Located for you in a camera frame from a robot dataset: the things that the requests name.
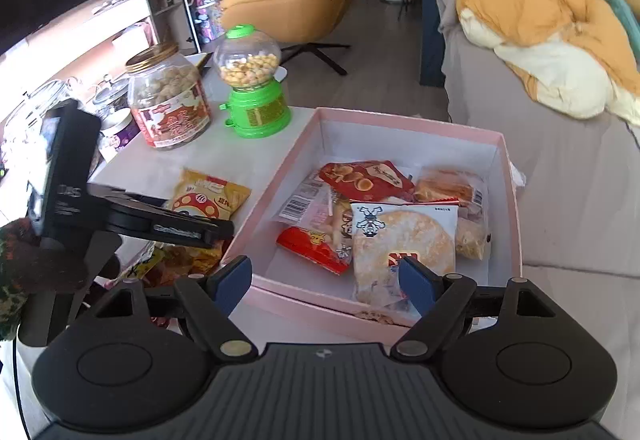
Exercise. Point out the yellow panda snack packet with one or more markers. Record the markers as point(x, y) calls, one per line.
point(210, 195)

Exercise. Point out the clear snack packet with barcode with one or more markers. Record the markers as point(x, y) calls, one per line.
point(305, 205)

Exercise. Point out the red yellow snack packet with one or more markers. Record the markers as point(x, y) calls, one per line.
point(312, 245)

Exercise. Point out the bread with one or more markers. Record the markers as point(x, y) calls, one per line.
point(440, 187)

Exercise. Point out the orange quilt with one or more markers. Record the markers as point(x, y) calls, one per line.
point(545, 20)

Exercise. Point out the colourful drink bottles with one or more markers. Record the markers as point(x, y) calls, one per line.
point(207, 10)

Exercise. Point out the green gumball machine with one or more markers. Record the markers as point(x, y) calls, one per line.
point(250, 95)

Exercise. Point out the yellow sesame stick snack packet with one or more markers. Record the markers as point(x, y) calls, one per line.
point(472, 237)

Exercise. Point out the orange armchair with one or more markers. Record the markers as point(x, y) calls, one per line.
point(300, 5)

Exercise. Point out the pink cardboard box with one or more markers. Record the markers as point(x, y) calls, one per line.
point(350, 140)

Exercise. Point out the red round biscuit snack packet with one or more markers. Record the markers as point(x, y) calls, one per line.
point(365, 180)

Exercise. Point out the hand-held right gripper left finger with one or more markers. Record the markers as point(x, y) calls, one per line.
point(235, 282)

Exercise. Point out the peanut jar with gold lid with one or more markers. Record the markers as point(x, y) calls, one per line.
point(167, 110)

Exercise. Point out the glass jar with clip lid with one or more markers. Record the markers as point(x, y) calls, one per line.
point(110, 95)

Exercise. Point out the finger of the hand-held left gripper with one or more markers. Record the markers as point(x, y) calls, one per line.
point(130, 196)
point(175, 226)

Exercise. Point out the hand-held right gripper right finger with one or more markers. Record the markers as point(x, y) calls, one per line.
point(415, 282)

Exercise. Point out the grey covered sofa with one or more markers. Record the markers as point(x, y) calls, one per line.
point(565, 180)

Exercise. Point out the purple white paper cup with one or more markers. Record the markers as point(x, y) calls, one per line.
point(120, 133)

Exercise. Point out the white rice cracker packet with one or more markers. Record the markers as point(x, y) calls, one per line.
point(400, 240)

